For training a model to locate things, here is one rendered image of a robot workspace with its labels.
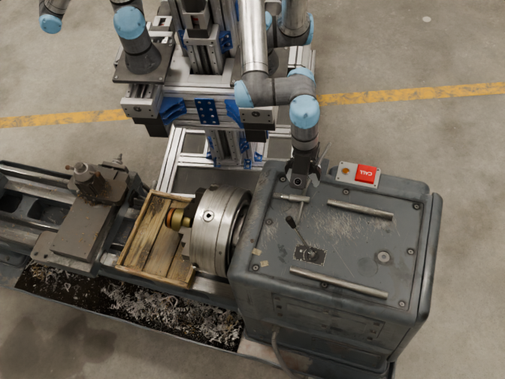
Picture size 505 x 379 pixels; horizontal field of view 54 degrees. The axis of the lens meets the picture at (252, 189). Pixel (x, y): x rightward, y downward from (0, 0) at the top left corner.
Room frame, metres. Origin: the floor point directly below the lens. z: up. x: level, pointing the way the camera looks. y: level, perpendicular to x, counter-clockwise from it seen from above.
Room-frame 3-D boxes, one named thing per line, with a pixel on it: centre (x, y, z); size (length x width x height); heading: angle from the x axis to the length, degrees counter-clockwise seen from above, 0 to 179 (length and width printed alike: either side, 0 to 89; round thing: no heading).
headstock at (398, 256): (0.63, -0.24, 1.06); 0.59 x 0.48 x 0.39; 65
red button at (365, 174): (0.80, -0.37, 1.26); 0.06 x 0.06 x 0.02; 65
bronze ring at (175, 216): (0.85, 0.27, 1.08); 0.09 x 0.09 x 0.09; 65
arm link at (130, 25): (1.59, 0.36, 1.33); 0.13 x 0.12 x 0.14; 5
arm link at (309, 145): (0.80, -0.16, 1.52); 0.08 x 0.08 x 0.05
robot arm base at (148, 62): (1.59, 0.36, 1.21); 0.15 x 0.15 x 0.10
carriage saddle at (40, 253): (1.05, 0.69, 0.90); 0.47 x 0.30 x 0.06; 155
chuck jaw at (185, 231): (0.74, 0.24, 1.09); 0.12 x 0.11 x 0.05; 155
